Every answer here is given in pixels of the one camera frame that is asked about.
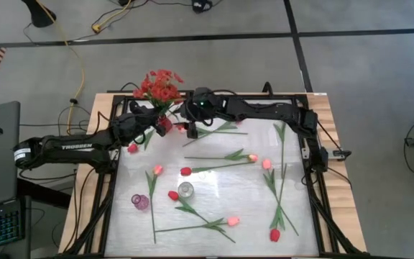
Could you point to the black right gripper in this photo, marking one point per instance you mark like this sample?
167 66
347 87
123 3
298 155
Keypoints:
192 131

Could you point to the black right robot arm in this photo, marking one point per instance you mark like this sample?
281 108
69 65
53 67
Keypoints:
264 108

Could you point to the purple glass vase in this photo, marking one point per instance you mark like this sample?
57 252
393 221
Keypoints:
140 202

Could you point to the red glass vase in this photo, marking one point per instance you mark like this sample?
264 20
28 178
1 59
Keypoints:
166 124

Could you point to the red flower bouquet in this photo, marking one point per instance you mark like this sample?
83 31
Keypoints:
160 88

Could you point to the clear cut-glass vase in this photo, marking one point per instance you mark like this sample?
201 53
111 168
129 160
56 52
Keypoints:
185 189

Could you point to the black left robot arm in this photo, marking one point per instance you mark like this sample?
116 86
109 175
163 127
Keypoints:
67 154

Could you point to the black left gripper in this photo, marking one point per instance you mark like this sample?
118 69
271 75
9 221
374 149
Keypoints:
138 118

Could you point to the silver metal bracket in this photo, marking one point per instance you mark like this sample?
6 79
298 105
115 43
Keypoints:
305 153

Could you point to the black stand base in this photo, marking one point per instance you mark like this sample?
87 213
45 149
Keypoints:
40 16

